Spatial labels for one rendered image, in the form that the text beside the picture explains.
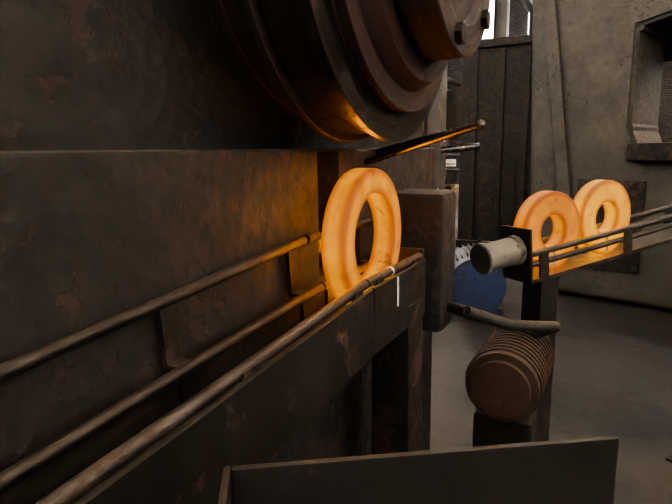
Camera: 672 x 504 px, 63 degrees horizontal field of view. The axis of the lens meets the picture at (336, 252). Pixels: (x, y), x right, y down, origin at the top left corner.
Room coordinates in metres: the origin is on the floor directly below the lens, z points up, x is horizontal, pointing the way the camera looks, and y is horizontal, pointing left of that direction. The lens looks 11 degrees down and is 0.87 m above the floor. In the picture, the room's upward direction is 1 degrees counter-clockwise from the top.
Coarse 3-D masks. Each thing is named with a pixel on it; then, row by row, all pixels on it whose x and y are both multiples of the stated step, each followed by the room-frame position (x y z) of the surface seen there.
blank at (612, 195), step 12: (600, 180) 1.14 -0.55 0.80; (612, 180) 1.14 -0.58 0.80; (588, 192) 1.11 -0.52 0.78; (600, 192) 1.12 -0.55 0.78; (612, 192) 1.14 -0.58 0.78; (624, 192) 1.15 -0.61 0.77; (576, 204) 1.12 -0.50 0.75; (588, 204) 1.10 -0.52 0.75; (600, 204) 1.12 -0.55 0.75; (612, 204) 1.14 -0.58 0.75; (624, 204) 1.16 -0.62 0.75; (588, 216) 1.11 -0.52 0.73; (612, 216) 1.16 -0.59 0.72; (624, 216) 1.16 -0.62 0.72; (588, 228) 1.11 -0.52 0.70; (600, 228) 1.16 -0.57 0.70; (612, 228) 1.14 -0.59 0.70; (600, 240) 1.12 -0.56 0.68; (600, 252) 1.13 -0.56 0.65
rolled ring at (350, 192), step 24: (360, 168) 0.72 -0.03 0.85; (336, 192) 0.67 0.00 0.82; (360, 192) 0.68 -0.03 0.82; (384, 192) 0.74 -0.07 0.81; (336, 216) 0.65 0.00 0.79; (384, 216) 0.77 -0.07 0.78; (336, 240) 0.64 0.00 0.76; (384, 240) 0.78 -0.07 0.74; (336, 264) 0.64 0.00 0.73; (384, 264) 0.76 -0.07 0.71; (336, 288) 0.66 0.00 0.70
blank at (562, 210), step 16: (544, 192) 1.06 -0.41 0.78; (560, 192) 1.07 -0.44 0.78; (528, 208) 1.04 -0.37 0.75; (544, 208) 1.05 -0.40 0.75; (560, 208) 1.07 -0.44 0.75; (576, 208) 1.09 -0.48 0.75; (528, 224) 1.03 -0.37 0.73; (560, 224) 1.08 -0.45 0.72; (576, 224) 1.09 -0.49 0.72; (560, 240) 1.07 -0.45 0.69
